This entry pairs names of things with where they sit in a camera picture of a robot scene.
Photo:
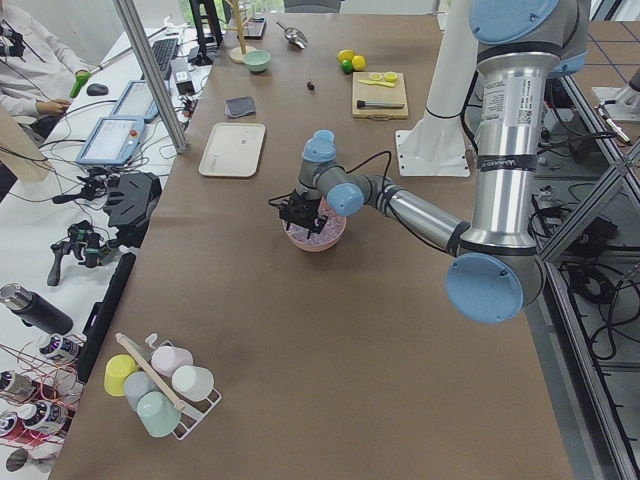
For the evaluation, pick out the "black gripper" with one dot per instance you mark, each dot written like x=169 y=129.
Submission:
x=303 y=210

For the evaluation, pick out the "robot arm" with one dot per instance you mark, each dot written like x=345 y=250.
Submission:
x=495 y=272

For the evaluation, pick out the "pile of ice cubes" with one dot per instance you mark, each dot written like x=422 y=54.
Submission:
x=325 y=230

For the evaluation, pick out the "wooden cup tree stand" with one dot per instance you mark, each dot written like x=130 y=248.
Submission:
x=237 y=54

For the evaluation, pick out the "steel ice scoop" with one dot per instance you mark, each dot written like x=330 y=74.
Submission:
x=294 y=36

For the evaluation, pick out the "pink plastic cup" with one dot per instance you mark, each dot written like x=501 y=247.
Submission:
x=167 y=359

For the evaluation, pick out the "white plastic cup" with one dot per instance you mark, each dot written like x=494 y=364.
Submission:
x=193 y=382

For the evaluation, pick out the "grey plastic cup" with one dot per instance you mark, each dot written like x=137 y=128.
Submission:
x=137 y=385

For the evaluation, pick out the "yellow plastic cup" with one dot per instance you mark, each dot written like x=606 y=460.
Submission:
x=117 y=370

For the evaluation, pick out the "mint plastic cup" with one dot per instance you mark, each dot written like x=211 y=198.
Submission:
x=158 y=414

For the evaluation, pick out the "pink bowl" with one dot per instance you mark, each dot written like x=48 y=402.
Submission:
x=315 y=242

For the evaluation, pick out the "cream rabbit serving tray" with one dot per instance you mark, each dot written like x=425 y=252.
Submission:
x=232 y=150

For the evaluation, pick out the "steel muddler black tip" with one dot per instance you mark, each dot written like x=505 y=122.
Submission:
x=364 y=104

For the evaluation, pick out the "grey folded cloth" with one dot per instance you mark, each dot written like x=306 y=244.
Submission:
x=240 y=107

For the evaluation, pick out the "bamboo cutting board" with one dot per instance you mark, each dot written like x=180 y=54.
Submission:
x=378 y=93

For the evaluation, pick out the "yellow plastic knife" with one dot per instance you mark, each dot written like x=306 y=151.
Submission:
x=376 y=83

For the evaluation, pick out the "green lime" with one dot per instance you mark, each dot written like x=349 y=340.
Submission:
x=346 y=66

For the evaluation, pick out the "mint green bowl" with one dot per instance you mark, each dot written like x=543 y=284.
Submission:
x=257 y=61

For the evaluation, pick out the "yellow lemon lower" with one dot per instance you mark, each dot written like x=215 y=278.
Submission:
x=359 y=63

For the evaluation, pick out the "yellow lemon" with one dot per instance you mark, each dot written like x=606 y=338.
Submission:
x=345 y=55
x=359 y=63

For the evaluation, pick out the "lemon half upper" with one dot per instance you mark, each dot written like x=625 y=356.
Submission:
x=390 y=77

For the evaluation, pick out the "yellow lemon upper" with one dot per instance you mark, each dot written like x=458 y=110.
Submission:
x=345 y=55

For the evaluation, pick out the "far teach pendant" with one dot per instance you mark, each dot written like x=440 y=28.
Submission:
x=137 y=101

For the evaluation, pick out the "teach pendant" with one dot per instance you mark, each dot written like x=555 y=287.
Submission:
x=112 y=142
x=137 y=101

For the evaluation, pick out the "near teach pendant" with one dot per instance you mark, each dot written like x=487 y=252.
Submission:
x=112 y=142

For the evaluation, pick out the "black keyboard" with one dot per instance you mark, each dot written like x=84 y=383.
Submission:
x=164 y=51

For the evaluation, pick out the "black computer mouse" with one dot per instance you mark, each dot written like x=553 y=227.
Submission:
x=97 y=89

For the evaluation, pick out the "black water bottle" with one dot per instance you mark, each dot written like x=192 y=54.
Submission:
x=34 y=310

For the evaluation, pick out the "seated person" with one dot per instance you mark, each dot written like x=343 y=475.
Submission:
x=38 y=71

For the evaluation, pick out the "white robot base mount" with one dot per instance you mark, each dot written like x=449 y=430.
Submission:
x=435 y=146

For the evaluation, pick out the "white wire cup rack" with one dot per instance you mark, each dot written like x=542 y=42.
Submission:
x=167 y=391

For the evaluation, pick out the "aluminium frame post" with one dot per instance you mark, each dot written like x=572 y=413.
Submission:
x=136 y=34

